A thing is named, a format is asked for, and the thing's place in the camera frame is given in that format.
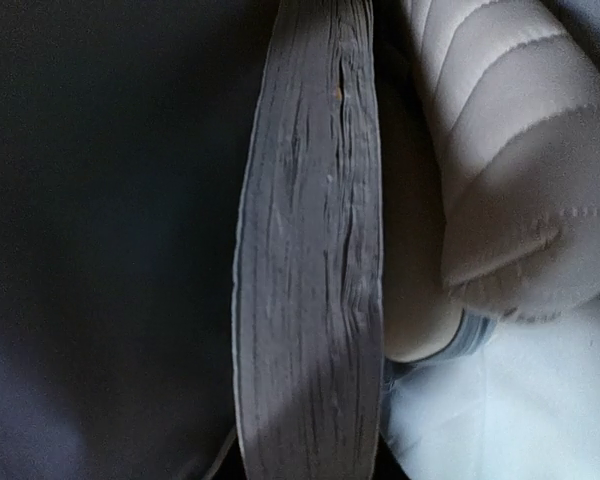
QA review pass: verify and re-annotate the orange green treehouse book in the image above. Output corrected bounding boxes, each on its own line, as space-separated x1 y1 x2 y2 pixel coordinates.
232 1 384 479

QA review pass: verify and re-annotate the grey hard pencil case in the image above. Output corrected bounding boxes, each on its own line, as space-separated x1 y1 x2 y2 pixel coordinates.
379 98 482 363

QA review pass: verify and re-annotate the navy blue student backpack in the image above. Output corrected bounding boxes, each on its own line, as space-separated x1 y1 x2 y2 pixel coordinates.
0 1 600 479

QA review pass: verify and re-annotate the white quilted pencil pouch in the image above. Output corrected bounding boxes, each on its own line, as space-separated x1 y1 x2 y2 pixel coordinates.
403 1 600 316

